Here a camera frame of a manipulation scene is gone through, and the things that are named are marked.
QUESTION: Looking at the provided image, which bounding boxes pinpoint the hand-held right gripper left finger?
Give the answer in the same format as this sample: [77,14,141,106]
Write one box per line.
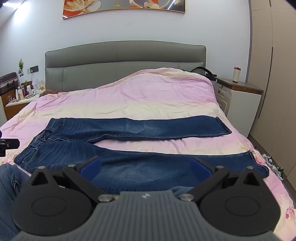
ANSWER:
[30,156,116,203]

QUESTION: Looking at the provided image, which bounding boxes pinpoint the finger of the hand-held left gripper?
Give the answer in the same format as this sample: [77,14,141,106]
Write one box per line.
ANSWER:
[0,138,20,158]

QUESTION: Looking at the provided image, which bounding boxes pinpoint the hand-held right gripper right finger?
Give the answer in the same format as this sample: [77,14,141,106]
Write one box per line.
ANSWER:
[179,157,265,202]

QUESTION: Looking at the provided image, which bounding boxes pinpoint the blue denim pants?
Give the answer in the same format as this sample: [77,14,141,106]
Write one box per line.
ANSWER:
[13,116,270,200]

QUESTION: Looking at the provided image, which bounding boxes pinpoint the white-topped brown nightstand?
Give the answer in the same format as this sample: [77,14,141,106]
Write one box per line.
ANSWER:
[5,93,41,121]

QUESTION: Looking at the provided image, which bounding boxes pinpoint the group of cosmetic bottles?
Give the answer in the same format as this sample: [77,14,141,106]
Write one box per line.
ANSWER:
[8,79,46,103]

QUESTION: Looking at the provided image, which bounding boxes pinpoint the dark maroon suitcase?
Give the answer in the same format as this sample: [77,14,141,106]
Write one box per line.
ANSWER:
[0,72,19,96]

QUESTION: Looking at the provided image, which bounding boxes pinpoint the brown pillow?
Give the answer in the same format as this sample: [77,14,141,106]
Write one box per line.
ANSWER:
[38,89,60,97]

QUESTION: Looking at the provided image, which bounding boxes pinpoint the pair of green-white shoes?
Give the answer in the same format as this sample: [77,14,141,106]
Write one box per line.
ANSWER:
[262,153,286,180]

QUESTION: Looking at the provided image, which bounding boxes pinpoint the small potted green plant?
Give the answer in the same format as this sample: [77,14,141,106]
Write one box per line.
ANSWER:
[17,58,25,77]

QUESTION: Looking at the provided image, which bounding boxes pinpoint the white nightstand with brown top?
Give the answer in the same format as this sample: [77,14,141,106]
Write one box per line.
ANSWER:
[211,77,264,138]

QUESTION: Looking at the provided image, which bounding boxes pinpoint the pink and cream blanket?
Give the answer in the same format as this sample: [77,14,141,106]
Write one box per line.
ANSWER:
[0,68,296,234]

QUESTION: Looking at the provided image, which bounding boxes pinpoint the grey upholstered headboard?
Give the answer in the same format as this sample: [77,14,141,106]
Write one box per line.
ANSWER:
[45,41,207,93]

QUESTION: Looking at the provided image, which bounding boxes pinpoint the beige wardrobe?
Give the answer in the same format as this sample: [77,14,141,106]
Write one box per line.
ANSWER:
[246,0,296,180]

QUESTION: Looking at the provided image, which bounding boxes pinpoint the black bag strap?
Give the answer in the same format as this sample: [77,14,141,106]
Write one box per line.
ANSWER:
[191,66,218,82]

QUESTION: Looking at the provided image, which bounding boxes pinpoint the framed wall picture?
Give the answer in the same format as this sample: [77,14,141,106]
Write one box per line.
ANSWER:
[62,0,187,20]

